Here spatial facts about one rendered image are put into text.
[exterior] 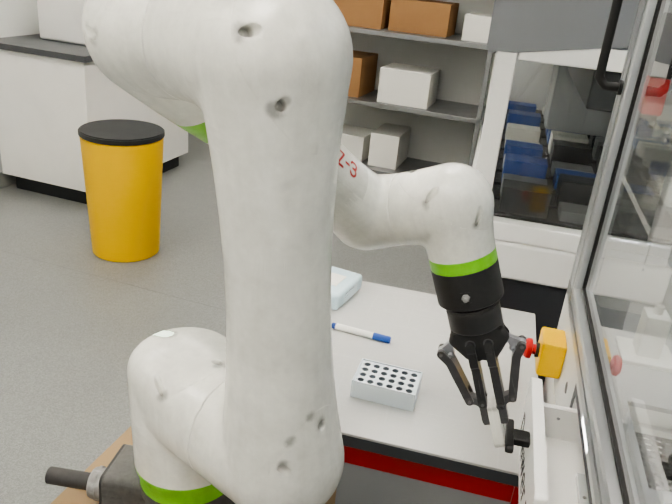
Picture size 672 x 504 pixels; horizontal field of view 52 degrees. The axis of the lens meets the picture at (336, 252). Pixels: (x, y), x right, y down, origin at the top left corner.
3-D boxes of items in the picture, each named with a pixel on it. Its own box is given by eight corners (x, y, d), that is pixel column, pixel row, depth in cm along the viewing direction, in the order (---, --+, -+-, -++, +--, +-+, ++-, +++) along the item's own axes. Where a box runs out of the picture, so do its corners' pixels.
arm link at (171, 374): (191, 540, 76) (185, 398, 69) (115, 471, 86) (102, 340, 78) (276, 482, 85) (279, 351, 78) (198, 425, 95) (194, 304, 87)
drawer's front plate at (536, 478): (518, 558, 92) (535, 495, 88) (518, 428, 118) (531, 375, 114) (531, 561, 92) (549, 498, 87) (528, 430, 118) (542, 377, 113)
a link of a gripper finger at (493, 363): (482, 329, 99) (492, 328, 98) (497, 395, 102) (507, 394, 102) (481, 343, 95) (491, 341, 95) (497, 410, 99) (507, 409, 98)
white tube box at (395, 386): (349, 396, 132) (351, 379, 130) (360, 373, 139) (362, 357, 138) (412, 411, 129) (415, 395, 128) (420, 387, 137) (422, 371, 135)
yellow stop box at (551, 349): (531, 374, 130) (539, 342, 127) (531, 355, 137) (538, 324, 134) (559, 380, 129) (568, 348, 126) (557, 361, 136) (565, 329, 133)
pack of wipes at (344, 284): (336, 312, 162) (338, 295, 160) (301, 301, 166) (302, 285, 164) (362, 289, 175) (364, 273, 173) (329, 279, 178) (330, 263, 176)
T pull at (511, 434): (504, 454, 99) (505, 446, 99) (505, 423, 106) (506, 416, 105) (529, 459, 98) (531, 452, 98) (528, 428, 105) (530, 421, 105)
